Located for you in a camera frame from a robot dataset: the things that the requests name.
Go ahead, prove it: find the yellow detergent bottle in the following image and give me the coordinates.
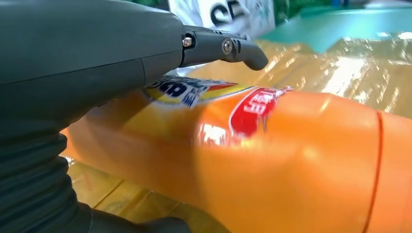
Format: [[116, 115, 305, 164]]
[[61, 75, 412, 233]]

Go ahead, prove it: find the green table board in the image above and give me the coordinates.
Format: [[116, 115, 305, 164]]
[[259, 6, 412, 54]]

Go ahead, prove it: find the person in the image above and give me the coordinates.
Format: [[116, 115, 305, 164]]
[[167, 0, 277, 41]]

